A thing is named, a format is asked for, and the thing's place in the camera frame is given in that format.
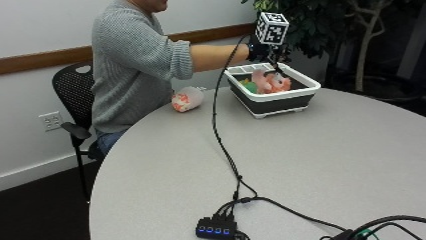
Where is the black usb hub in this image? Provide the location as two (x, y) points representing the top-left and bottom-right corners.
(194, 213), (238, 240)

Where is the black mesh chair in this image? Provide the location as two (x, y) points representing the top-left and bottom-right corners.
(51, 61), (107, 203)

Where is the thick black cable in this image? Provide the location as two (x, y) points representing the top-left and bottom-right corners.
(212, 196), (352, 234)

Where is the wooden wall rail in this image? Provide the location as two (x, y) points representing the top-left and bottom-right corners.
(0, 22), (257, 75)

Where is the white wall outlet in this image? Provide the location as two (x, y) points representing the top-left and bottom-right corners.
(37, 110), (64, 132)

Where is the the person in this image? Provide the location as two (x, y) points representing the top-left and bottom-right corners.
(91, 0), (196, 157)

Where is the white marker cube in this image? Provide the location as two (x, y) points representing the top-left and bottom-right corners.
(254, 12), (290, 46)

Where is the green soft toy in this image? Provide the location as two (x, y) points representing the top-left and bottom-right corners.
(240, 78), (260, 95)

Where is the green indoor tree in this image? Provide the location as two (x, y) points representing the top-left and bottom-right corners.
(241, 0), (426, 93)

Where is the pink soft toy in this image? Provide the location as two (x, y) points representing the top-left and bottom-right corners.
(250, 69), (293, 95)

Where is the white and black bin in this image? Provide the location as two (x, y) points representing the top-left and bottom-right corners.
(224, 62), (322, 120)

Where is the black glove cable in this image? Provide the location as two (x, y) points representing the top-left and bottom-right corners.
(210, 34), (258, 214)

